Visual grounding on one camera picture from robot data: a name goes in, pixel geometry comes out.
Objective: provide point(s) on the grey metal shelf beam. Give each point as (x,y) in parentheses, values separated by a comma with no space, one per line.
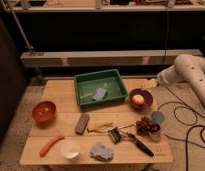
(103,58)

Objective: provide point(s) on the wooden table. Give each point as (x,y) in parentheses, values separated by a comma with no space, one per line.
(62,93)

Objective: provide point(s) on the blue cup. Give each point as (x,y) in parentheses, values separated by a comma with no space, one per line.
(157,117)

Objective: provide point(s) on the grey spatula in tray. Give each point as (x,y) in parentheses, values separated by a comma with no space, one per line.
(100,93)

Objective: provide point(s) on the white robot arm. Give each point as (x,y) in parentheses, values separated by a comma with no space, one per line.
(187,68)

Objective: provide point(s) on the black binder clip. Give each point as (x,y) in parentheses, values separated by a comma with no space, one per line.
(114,135)

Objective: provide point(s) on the yellow apple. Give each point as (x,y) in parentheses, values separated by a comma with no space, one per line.
(138,99)

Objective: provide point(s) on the blue crumpled cloth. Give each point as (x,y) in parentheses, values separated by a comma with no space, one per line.
(101,153)

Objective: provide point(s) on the grey brown sponge block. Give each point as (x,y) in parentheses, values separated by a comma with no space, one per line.
(82,123)

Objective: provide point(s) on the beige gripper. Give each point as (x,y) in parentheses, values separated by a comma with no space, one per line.
(149,84)

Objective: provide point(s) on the orange red bowl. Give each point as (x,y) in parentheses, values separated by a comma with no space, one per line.
(44,113)

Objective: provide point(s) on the orange carrot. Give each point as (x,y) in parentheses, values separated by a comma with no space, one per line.
(49,145)

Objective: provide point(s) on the brown grape bunch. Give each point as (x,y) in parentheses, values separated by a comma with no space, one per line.
(145,126)

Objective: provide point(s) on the dark red bowl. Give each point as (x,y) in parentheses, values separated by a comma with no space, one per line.
(148,98)

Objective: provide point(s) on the green plastic tray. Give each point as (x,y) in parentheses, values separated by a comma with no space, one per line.
(87,84)

